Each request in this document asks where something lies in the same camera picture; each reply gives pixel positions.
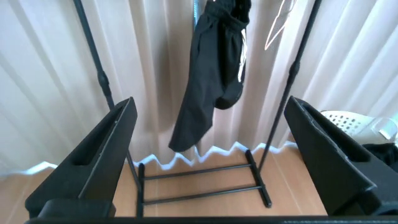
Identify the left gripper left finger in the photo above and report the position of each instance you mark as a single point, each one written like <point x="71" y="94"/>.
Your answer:
<point x="68" y="186"/>

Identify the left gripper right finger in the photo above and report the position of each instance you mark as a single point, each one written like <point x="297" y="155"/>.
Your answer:
<point x="335" y="174"/>

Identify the black garment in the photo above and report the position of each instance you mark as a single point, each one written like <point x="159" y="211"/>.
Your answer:
<point x="382" y="154"/>
<point x="208" y="77"/>

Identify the white laundry basket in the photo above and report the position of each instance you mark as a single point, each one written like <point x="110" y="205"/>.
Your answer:
<point x="351" y="123"/>

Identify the black clothes rack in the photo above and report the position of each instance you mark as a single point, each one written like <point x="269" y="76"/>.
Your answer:
<point x="293" y="68"/>

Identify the pink clothes hanger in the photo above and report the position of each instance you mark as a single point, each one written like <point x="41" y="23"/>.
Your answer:
<point x="273" y="34"/>

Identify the beige curtain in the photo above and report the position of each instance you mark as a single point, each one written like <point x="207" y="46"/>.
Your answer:
<point x="46" y="77"/>

